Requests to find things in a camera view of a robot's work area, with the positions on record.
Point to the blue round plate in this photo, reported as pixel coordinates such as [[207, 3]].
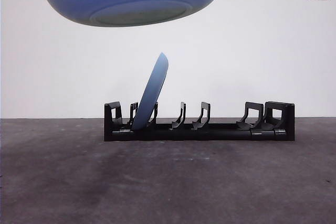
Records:
[[153, 90]]

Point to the black plate rack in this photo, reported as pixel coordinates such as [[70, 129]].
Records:
[[210, 133]]

